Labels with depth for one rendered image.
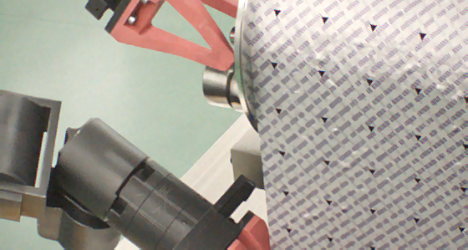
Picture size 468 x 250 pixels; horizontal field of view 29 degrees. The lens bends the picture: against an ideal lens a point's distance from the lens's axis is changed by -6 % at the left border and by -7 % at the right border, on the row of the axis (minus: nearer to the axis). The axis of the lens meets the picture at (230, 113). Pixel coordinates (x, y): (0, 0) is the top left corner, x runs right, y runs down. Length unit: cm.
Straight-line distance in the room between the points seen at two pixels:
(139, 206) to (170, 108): 242
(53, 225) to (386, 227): 27
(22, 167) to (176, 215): 11
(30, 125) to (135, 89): 254
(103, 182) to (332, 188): 16
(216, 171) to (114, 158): 46
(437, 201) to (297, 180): 9
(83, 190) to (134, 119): 238
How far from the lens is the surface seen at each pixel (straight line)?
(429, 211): 55
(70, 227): 71
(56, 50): 359
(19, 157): 64
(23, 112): 66
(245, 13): 53
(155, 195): 64
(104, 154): 64
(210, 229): 62
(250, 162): 69
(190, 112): 301
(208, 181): 108
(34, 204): 65
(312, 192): 58
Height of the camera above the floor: 151
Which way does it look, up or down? 30 degrees down
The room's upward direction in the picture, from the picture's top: 7 degrees counter-clockwise
